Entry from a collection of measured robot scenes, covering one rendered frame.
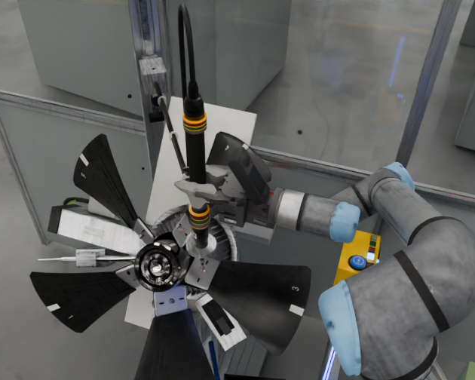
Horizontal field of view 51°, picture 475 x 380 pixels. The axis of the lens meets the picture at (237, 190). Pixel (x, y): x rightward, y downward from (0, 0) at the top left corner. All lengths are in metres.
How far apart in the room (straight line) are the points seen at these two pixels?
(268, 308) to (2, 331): 1.78
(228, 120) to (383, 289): 0.87
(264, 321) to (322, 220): 0.35
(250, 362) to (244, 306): 1.17
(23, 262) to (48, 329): 0.48
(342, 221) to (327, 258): 1.22
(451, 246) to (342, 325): 0.17
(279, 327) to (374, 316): 0.55
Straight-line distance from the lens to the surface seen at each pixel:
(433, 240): 0.70
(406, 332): 0.68
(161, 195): 1.48
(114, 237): 1.42
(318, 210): 0.94
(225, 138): 1.24
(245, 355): 2.36
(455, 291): 0.67
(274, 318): 1.19
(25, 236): 3.10
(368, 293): 0.67
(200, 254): 1.13
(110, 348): 2.53
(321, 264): 2.19
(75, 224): 1.48
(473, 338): 2.44
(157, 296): 1.25
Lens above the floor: 2.16
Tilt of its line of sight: 43 degrees down
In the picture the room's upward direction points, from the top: 1 degrees clockwise
